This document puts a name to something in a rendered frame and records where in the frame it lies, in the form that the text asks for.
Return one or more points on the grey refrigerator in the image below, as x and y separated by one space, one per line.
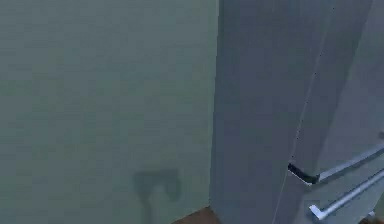
260 110

